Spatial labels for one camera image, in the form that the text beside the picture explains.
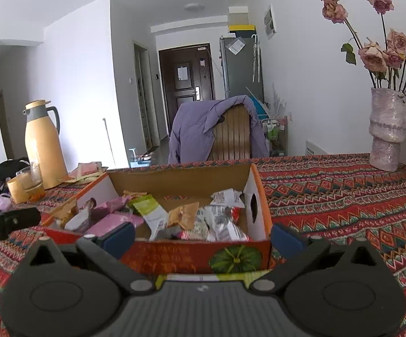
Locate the dried rose bouquet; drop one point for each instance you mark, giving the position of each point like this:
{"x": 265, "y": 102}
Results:
{"x": 378, "y": 54}

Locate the white umbrella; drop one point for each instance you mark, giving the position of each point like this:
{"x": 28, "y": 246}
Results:
{"x": 256, "y": 59}

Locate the black bag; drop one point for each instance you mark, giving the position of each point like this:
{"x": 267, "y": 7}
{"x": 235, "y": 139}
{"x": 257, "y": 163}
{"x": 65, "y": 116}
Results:
{"x": 8, "y": 168}

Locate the wall electric panel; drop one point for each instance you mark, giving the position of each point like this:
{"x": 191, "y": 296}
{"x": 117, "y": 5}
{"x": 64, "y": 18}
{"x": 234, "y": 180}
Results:
{"x": 269, "y": 21}

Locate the wooden chair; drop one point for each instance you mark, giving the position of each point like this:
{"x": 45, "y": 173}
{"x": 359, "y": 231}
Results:
{"x": 231, "y": 133}

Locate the mop stick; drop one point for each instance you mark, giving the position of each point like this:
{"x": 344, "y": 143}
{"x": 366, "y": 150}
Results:
{"x": 109, "y": 140}

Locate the dark brown door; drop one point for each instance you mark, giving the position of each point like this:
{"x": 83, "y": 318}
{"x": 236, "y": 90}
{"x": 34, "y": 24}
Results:
{"x": 185, "y": 94}

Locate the yellow thermos jug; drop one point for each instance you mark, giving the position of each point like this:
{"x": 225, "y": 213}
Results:
{"x": 43, "y": 147}

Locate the pink textured vase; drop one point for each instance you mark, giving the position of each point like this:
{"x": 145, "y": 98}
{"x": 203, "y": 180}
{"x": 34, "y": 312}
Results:
{"x": 387, "y": 130}

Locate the glass cup with tea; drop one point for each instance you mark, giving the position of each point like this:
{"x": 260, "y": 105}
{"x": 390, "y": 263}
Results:
{"x": 32, "y": 182}

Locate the cream box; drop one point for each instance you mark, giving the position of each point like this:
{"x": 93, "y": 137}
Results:
{"x": 238, "y": 15}

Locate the blue plastic item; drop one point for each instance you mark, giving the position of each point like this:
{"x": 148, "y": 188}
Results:
{"x": 259, "y": 105}

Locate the water bottle on floor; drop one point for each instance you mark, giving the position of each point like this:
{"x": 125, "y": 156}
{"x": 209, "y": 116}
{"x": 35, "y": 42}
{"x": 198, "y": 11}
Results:
{"x": 139, "y": 158}

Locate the purple jacket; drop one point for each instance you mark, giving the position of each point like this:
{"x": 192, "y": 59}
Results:
{"x": 192, "y": 130}

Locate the round ceiling lamp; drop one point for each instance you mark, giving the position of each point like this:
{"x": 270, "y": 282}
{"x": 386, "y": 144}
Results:
{"x": 193, "y": 6}

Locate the yellow green snack packet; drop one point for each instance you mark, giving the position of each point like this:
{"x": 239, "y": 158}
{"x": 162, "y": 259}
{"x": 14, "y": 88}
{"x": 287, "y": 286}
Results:
{"x": 248, "y": 278}

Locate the paper sheet on refrigerator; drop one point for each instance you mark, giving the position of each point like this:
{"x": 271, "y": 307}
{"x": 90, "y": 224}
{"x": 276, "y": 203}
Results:
{"x": 236, "y": 47}

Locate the heap of snack packets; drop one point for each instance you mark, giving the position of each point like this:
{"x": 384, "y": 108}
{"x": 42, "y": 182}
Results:
{"x": 220, "y": 224}

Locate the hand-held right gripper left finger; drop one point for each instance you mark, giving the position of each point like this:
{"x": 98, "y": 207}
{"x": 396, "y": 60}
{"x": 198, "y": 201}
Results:
{"x": 118, "y": 240}

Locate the yellow mug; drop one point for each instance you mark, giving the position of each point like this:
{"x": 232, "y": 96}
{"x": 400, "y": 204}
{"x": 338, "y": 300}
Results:
{"x": 17, "y": 191}

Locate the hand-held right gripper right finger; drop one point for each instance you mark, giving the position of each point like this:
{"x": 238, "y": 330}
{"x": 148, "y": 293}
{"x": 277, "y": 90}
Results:
{"x": 286, "y": 240}

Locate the yellow box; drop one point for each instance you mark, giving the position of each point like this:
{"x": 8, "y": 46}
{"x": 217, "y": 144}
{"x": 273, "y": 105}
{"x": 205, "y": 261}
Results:
{"x": 242, "y": 27}

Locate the red cardboard box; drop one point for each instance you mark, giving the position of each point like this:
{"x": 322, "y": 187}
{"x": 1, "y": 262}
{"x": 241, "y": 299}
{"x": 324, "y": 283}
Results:
{"x": 189, "y": 256}

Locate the grey refrigerator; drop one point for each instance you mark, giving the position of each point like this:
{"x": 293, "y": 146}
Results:
{"x": 240, "y": 73}

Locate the white dried twigs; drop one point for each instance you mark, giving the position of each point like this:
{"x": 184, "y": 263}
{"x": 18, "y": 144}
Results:
{"x": 278, "y": 101}

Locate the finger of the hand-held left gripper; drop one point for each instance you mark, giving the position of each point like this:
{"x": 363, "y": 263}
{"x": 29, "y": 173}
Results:
{"x": 22, "y": 219}

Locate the storage cart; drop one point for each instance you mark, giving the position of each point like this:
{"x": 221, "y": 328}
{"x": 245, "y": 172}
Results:
{"x": 275, "y": 137}

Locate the paper notice on door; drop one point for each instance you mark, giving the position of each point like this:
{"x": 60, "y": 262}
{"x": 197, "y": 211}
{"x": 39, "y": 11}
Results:
{"x": 182, "y": 72}

